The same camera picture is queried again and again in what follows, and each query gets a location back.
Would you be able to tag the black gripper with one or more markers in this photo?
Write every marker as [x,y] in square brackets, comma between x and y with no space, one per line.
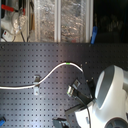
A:
[83,87]

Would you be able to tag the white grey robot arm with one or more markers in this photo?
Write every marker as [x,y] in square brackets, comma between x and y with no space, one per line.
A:
[109,107]

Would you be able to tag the black perforated pegboard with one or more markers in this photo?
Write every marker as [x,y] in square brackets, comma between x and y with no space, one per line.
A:
[57,65]

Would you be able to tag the blue object bottom left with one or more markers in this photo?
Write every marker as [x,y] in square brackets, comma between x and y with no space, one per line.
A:
[2,121]

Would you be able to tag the metal cable clip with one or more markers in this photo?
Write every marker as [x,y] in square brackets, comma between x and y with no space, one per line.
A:
[36,83]

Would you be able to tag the blue clamp handle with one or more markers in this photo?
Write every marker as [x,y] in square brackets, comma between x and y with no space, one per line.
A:
[94,34]

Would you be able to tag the red handled tool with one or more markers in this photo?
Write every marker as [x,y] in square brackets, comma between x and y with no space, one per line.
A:
[12,9]

